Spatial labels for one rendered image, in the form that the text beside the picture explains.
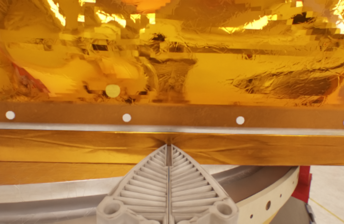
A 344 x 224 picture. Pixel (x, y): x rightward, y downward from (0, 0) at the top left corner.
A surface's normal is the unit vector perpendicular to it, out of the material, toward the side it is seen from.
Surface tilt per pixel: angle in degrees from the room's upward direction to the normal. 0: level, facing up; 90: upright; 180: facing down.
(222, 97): 112
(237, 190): 0
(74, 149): 90
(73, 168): 0
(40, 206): 90
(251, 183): 0
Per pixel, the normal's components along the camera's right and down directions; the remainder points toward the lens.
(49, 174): 0.03, -0.99
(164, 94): 0.00, 0.52
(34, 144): 0.02, 0.10
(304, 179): -0.76, 0.04
